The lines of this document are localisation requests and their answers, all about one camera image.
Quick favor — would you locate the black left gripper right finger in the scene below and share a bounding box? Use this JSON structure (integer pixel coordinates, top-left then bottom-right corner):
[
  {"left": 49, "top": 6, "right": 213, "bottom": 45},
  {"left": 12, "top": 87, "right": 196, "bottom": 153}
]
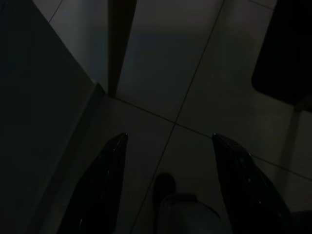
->
[{"left": 211, "top": 133, "right": 295, "bottom": 234}]

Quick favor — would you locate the dark floor mat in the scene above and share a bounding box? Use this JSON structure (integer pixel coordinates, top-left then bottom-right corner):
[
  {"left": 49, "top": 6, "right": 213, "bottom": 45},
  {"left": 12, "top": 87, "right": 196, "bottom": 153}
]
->
[{"left": 251, "top": 0, "right": 312, "bottom": 106}]

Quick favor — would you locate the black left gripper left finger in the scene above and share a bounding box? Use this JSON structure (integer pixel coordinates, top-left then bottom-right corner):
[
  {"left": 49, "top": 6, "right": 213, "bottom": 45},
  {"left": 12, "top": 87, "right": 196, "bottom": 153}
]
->
[{"left": 57, "top": 132, "right": 129, "bottom": 234}]

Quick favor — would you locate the brown wooden table leg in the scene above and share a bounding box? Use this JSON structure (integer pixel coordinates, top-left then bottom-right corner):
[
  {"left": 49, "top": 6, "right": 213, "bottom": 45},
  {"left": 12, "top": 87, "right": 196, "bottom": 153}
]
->
[{"left": 107, "top": 0, "right": 137, "bottom": 98}]

